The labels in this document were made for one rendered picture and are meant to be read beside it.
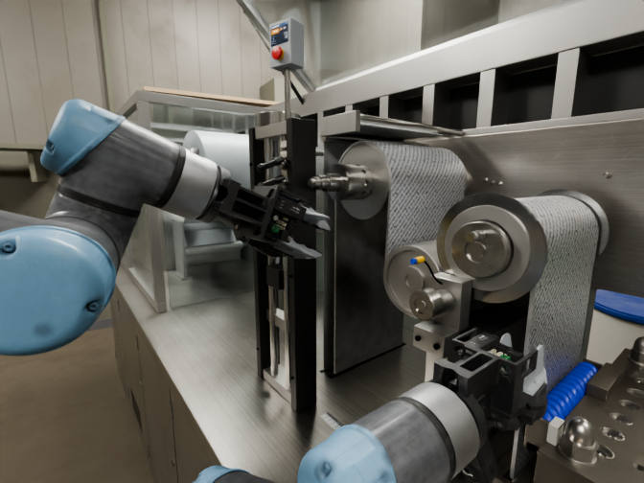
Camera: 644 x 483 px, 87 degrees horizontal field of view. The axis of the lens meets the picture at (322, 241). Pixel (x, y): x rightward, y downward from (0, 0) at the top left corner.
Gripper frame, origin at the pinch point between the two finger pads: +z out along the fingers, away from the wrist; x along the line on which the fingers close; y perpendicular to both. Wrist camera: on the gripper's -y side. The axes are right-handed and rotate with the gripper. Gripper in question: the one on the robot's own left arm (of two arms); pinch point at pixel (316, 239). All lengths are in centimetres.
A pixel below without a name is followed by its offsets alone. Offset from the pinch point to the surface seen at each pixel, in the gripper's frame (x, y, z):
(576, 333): -1.3, 28.2, 35.6
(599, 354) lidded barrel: 0, 0, 215
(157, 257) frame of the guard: -17, -74, -2
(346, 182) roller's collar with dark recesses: 11.1, -0.4, 2.7
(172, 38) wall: 151, -296, 6
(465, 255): 3.3, 20.4, 9.1
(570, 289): 4.2, 28.2, 26.8
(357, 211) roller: 8.5, -3.7, 10.4
